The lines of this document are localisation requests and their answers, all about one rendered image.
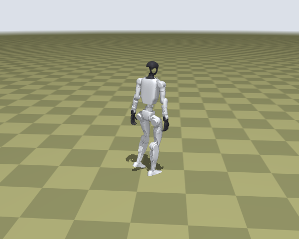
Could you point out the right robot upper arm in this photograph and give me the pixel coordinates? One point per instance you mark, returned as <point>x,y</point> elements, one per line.
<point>162,86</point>

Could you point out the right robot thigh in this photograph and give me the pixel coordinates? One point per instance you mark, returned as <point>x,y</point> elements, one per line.
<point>157,130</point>

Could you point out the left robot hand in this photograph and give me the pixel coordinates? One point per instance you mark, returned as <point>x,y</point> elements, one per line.
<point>133,118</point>

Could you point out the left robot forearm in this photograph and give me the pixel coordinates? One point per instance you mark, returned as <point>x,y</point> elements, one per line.
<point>134,105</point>

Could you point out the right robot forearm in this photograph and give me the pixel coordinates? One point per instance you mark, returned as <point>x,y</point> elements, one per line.
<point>164,109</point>

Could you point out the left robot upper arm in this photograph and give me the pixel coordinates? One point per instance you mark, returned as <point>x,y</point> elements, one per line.
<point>138,89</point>

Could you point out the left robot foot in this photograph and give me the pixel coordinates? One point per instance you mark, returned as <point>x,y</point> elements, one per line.
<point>135,164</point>

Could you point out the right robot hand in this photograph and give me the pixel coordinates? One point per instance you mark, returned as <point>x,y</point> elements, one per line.
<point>166,124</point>

